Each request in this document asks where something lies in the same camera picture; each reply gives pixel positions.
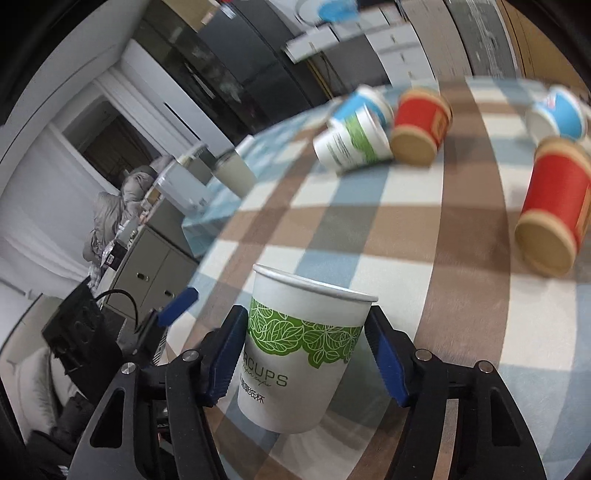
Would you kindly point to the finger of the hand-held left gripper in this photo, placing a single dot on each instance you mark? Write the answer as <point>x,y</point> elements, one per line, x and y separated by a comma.
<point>178,304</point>

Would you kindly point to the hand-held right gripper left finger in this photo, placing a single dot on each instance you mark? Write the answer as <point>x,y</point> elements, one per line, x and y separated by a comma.
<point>222,364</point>

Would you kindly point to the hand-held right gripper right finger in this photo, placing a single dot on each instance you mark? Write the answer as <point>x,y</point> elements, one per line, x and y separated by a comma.
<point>390,369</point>

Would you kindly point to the white cup with green leaves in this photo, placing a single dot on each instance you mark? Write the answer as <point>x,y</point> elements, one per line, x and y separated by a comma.
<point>300,350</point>
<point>355,143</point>

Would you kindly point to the red paper cup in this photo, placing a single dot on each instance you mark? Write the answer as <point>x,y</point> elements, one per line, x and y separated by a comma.
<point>422,124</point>
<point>554,203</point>

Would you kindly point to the blue paper cup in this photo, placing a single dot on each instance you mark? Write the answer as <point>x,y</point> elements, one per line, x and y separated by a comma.
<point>364,101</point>
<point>561,115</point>

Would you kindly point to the grey two-door cabinet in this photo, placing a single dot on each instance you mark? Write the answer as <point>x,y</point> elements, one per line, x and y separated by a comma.
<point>147,272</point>

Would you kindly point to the white sofa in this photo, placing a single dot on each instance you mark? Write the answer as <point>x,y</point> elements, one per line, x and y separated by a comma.
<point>34,392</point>

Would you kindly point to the grey puffer jacket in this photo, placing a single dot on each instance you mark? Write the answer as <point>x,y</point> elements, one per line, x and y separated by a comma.
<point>111,212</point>

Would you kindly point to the clear plastic container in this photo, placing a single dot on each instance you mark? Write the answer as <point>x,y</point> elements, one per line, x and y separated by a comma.
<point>180,184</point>

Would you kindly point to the white plastic container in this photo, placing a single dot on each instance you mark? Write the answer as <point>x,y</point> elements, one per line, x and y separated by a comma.
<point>235,173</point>

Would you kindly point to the checked tablecloth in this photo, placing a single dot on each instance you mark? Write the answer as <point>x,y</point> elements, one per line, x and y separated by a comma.
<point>369,221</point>

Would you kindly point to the black refrigerator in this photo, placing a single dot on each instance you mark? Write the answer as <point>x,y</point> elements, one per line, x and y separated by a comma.
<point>268,64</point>

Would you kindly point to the white drawer unit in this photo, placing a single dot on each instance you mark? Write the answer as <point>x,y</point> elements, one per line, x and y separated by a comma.
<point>369,32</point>

